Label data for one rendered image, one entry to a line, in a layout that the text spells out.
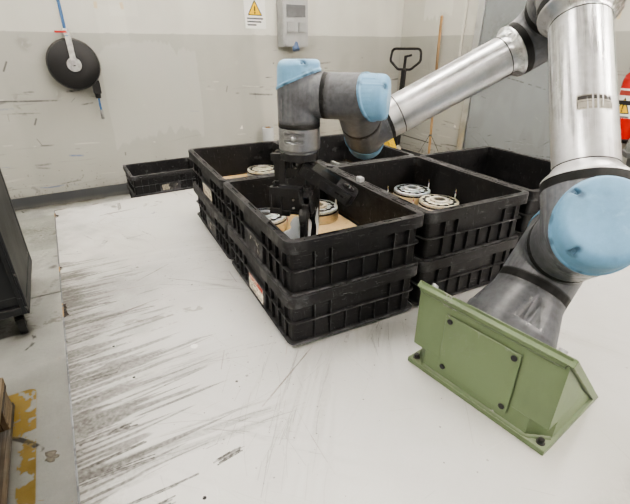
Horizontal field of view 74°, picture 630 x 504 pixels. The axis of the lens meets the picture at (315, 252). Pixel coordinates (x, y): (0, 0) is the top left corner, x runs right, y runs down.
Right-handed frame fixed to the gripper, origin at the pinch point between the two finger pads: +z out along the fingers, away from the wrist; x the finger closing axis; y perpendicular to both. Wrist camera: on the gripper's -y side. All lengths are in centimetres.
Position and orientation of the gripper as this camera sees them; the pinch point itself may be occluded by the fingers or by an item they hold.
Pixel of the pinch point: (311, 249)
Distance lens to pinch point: 84.7
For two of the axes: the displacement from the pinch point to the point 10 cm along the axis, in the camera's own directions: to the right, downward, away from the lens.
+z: 0.0, 9.0, 4.4
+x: -2.5, 4.3, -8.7
